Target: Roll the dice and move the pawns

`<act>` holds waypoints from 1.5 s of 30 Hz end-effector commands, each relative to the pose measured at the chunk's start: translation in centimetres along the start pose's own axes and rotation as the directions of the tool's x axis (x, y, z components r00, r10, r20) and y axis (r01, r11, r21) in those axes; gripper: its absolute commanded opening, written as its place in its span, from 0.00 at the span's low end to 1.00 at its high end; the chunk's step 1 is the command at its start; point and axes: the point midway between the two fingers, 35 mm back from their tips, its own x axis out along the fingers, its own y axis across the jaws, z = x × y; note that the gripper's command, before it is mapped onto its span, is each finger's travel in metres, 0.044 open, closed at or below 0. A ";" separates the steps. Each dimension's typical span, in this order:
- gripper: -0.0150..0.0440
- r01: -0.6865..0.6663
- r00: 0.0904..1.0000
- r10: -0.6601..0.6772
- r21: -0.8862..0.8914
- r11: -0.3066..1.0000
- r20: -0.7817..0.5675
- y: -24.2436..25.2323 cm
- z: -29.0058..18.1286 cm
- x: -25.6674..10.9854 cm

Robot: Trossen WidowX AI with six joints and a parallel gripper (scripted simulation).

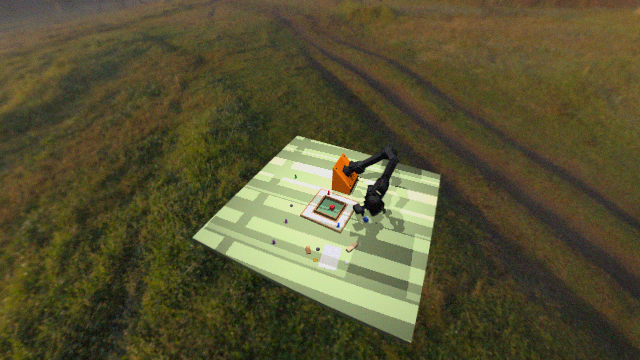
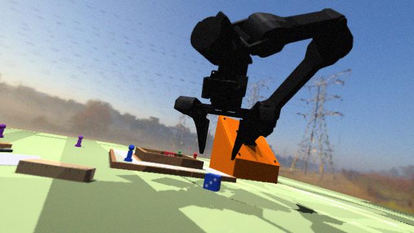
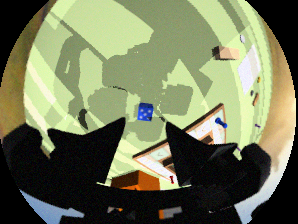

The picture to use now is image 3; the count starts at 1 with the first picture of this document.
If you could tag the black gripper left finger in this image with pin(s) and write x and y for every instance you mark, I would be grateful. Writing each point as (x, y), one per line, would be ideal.
(97, 148)

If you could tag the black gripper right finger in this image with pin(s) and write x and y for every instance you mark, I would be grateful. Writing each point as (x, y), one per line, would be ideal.
(190, 155)

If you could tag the blue pawn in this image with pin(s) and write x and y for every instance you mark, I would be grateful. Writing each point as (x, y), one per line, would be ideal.
(219, 121)

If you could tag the blue die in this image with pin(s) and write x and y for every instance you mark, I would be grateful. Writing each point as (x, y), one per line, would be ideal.
(145, 112)

